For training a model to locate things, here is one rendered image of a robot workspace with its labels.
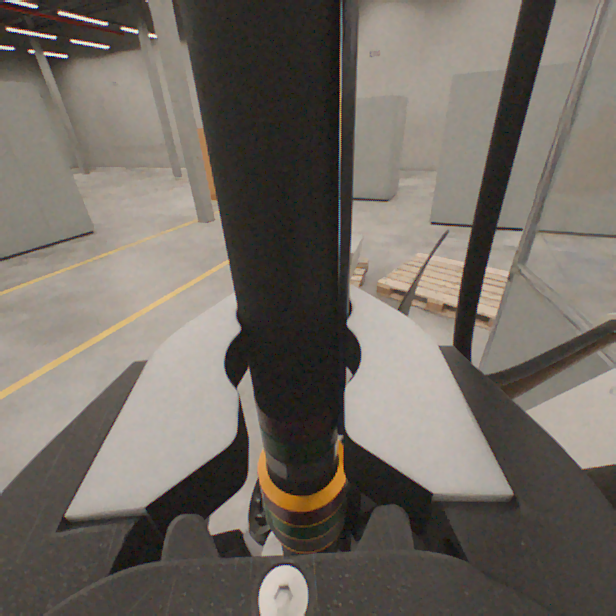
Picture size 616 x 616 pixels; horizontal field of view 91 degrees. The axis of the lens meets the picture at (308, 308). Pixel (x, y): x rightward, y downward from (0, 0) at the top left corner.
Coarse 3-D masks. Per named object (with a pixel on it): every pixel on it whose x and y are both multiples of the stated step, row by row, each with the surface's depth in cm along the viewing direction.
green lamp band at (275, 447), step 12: (336, 420) 12; (264, 432) 12; (336, 432) 13; (264, 444) 13; (276, 444) 12; (288, 444) 11; (300, 444) 11; (312, 444) 11; (324, 444) 12; (276, 456) 12; (288, 456) 12; (300, 456) 12; (312, 456) 12
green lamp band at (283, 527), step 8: (264, 504) 15; (344, 504) 15; (336, 512) 14; (272, 520) 14; (280, 520) 14; (328, 520) 14; (336, 520) 14; (280, 528) 14; (288, 528) 14; (296, 528) 14; (304, 528) 14; (312, 528) 14; (320, 528) 14; (328, 528) 14; (296, 536) 14; (304, 536) 14; (312, 536) 14
